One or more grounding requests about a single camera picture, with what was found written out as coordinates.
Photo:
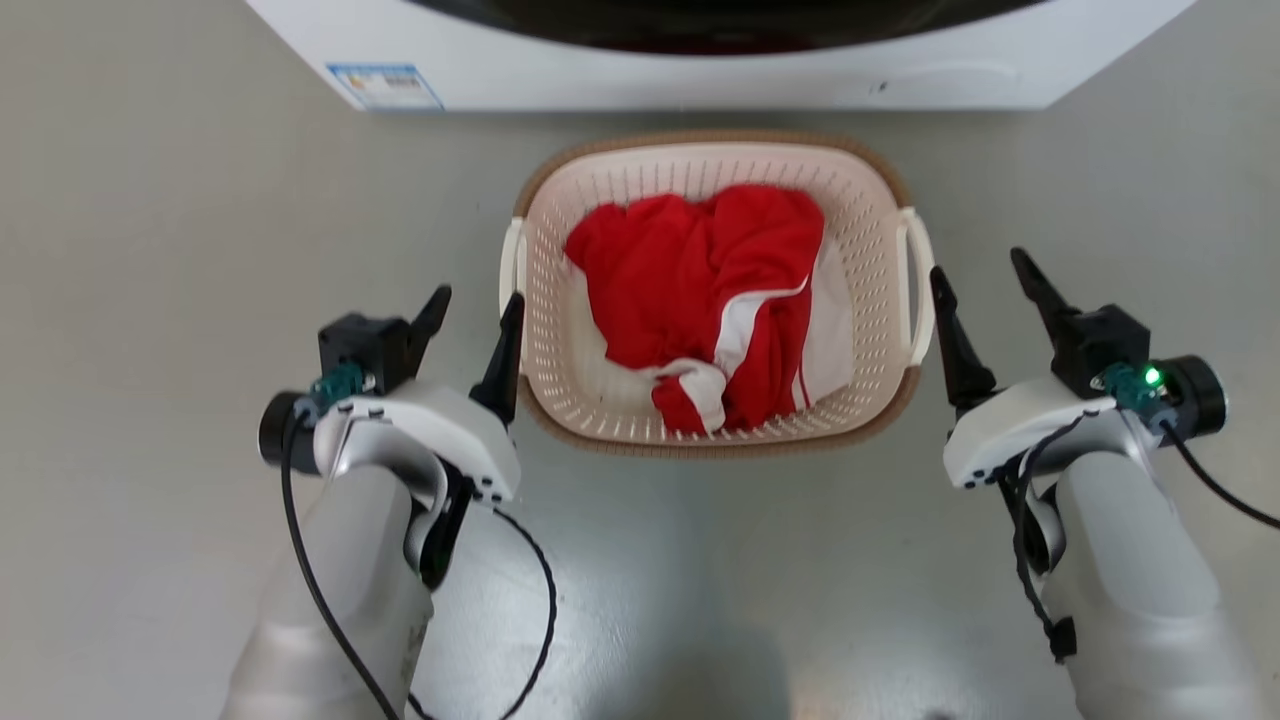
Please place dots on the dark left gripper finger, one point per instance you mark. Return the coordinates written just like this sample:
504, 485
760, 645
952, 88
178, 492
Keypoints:
503, 365
385, 345

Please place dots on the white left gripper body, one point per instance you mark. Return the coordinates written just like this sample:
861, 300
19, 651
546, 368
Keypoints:
420, 425

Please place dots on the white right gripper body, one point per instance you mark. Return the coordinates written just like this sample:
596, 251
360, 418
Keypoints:
1060, 420

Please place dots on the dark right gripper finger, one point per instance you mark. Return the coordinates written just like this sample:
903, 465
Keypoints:
958, 350
1085, 335

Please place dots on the cream plastic laundry basket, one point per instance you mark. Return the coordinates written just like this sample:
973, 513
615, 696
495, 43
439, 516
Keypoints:
560, 300

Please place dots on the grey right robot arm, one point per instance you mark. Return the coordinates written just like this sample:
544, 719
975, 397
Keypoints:
1140, 590

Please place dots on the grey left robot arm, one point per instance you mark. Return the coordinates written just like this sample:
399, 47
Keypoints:
345, 590

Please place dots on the red and white garment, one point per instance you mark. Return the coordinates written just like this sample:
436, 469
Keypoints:
700, 290

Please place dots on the blue energy label sticker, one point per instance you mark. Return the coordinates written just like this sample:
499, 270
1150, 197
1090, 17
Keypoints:
385, 87

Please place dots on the white washing machine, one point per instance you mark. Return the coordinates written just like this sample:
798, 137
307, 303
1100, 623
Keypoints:
700, 80

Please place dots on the dark washing machine door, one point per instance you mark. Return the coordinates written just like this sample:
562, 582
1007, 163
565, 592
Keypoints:
720, 25

